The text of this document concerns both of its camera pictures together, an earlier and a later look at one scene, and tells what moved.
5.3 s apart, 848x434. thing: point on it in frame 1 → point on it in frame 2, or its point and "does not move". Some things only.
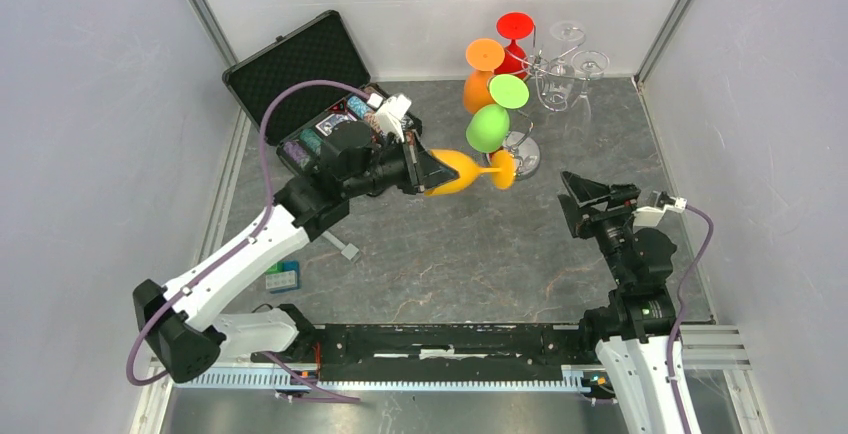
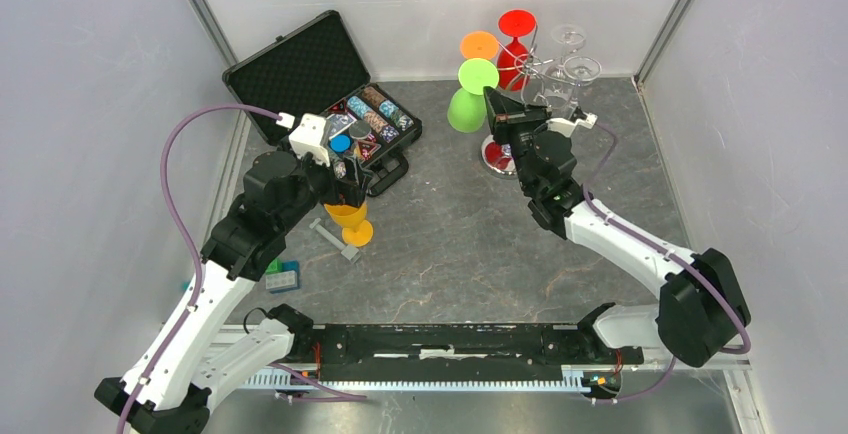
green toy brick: x=277 y=268 does not move
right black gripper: x=580 y=217 → x=503 y=112
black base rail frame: x=422 y=355 does not move
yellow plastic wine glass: x=503 y=172 → x=357 y=231
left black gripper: x=423 y=170 → x=341 y=190
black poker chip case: x=319 y=50 does not move
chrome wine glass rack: x=549 y=72 → x=497 y=152
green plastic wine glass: x=487 y=128 → x=467 y=107
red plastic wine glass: x=514 y=26 does not move
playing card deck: x=326 y=125 does not move
